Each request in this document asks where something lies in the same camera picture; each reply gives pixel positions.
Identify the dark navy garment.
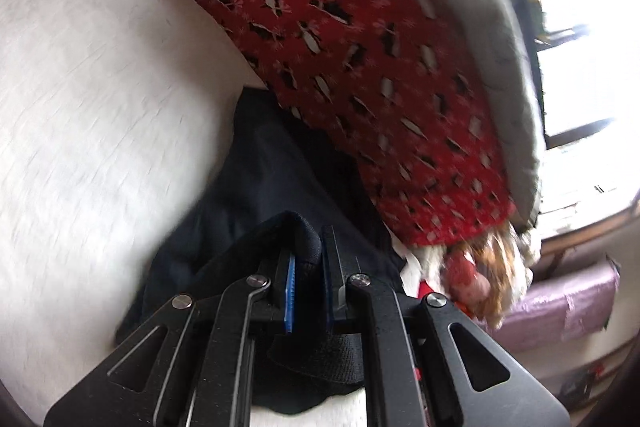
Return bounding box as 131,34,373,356
116,88,405,415

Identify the doll with blond hair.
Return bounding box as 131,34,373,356
440,222,533,329

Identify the purple wrapped box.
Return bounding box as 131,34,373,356
480,257,620,353

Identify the white quilted bed cover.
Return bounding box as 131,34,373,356
1,0,259,425

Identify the red penguin-pattern blanket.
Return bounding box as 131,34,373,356
195,0,512,246

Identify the grey-white duvet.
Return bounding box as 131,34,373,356
445,0,544,229

